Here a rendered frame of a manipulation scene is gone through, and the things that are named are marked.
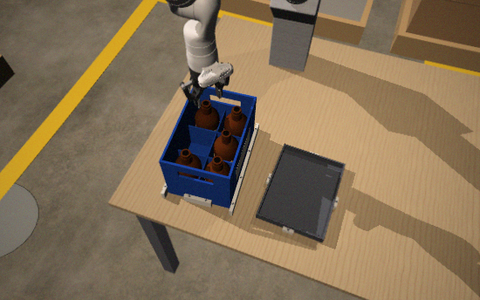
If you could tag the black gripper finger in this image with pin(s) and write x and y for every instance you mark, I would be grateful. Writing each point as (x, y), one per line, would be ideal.
(195, 95)
(219, 86)

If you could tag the dark blue crate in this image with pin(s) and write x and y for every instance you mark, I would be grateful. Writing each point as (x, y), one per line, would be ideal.
(200, 141)

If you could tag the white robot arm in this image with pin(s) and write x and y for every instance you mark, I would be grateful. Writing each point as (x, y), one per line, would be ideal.
(200, 38)

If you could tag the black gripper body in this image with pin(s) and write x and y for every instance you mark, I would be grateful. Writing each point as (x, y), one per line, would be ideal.
(194, 76)

